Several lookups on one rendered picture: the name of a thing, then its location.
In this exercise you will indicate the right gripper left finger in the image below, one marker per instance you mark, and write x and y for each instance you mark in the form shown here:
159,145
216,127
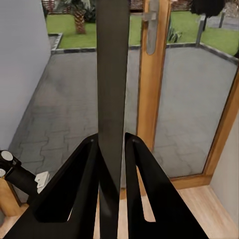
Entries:
66,207

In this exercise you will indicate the door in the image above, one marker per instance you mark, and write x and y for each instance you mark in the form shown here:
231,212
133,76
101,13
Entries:
182,86

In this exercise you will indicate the poster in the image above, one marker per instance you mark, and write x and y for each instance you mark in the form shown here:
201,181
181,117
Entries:
112,20

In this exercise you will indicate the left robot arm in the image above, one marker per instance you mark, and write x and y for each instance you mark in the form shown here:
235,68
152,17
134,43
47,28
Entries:
21,178

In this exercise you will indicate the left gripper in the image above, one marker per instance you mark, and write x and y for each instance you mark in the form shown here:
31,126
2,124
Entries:
29,186

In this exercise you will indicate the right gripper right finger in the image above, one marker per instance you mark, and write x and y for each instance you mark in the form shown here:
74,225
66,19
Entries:
174,220

